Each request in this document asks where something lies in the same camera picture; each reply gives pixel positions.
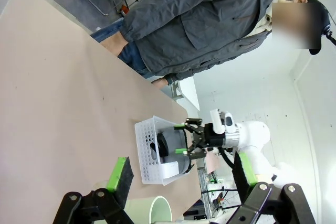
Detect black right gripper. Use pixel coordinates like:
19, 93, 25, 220
173, 118, 227, 160

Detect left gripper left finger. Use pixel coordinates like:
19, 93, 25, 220
52, 156, 135, 224

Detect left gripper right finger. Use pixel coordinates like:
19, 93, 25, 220
228, 152, 317, 224

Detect person's left forearm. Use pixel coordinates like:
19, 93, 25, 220
167, 57, 213, 83

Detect person's right forearm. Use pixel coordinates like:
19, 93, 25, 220
121, 3, 171, 45

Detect white perforated plastic basket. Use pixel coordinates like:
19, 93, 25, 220
134, 115, 196, 186

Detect person's left hand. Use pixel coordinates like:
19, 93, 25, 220
151, 78, 169, 90

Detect person's right hand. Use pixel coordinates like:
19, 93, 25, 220
101, 34, 129, 57

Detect pink board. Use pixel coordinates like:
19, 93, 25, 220
204, 153, 221, 174

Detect light green plastic cup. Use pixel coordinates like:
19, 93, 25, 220
90, 179, 174, 224

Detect large white side table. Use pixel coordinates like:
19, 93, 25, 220
172, 78, 201, 111

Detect black wrist watch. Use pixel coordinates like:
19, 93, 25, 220
163, 73, 176, 86

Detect person in grey jacket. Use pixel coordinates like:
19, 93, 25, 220
90, 0, 330, 91

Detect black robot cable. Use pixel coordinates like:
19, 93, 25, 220
218, 146, 237, 168

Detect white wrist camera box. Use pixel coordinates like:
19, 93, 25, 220
209, 108, 227, 133

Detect black coiled strap with ring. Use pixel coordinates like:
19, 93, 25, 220
151, 132, 170, 162

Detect aluminium frame rack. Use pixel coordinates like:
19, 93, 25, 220
197, 168, 238, 218

